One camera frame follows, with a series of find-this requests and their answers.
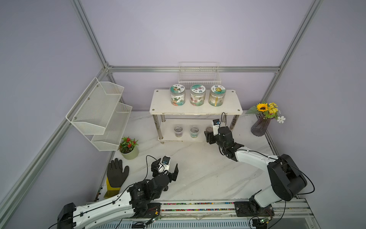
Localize seed jar sunflower lid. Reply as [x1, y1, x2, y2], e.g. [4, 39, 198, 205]
[208, 85, 226, 106]

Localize seed jar purple flower lid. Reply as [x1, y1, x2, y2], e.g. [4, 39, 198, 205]
[190, 85, 206, 106]

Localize seed jar green plant lid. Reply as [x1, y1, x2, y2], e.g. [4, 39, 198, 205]
[170, 84, 185, 106]

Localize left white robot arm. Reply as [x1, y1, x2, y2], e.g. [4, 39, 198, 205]
[56, 156, 179, 229]

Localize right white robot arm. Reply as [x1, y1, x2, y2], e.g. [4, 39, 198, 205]
[204, 127, 307, 209]

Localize white two-tier shelf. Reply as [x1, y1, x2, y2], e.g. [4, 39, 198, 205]
[150, 89, 243, 143]

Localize small red flower pot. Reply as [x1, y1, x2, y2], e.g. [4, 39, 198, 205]
[118, 137, 139, 160]

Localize black rubber glove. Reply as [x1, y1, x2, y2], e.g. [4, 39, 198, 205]
[104, 158, 129, 198]

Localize sunflower bouquet in dark vase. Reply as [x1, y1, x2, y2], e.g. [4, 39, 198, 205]
[246, 101, 286, 137]

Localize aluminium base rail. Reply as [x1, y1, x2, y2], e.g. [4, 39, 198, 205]
[71, 199, 320, 229]

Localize white wire basket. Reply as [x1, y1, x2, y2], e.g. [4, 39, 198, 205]
[178, 62, 222, 89]

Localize white mesh wall rack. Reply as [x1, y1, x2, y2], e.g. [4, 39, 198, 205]
[66, 78, 132, 151]

